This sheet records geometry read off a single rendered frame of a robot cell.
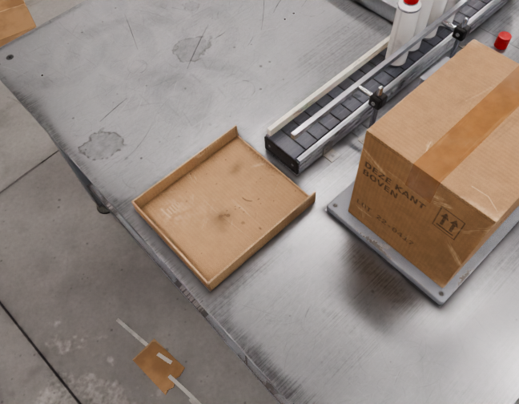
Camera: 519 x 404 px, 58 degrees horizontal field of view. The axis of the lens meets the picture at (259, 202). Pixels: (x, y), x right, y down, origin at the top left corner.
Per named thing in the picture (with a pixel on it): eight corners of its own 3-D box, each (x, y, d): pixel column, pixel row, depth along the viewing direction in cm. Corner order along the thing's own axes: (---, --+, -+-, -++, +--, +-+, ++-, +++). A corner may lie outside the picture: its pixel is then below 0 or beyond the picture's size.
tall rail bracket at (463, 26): (431, 57, 124) (449, 2, 110) (454, 71, 121) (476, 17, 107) (423, 63, 123) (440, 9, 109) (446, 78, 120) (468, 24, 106)
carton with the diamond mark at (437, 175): (433, 131, 109) (473, 38, 86) (528, 194, 100) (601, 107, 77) (347, 212, 100) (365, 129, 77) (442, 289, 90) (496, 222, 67)
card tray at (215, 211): (237, 135, 114) (235, 124, 111) (315, 201, 104) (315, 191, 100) (135, 210, 105) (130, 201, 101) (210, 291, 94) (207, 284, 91)
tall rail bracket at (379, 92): (354, 119, 115) (364, 68, 101) (377, 136, 112) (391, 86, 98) (345, 127, 114) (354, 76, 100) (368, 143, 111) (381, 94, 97)
